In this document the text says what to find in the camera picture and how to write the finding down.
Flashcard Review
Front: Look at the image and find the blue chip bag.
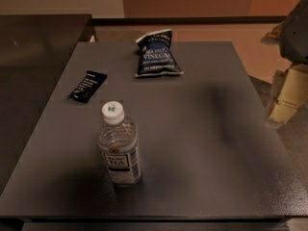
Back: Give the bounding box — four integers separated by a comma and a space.
136, 29, 183, 78

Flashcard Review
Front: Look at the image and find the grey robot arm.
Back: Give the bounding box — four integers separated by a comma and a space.
265, 0, 308, 129

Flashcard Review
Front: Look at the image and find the clear plastic tea bottle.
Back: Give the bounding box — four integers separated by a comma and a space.
97, 101, 141, 186

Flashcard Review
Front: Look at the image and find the black snack bar wrapper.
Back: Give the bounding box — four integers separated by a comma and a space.
68, 70, 107, 103

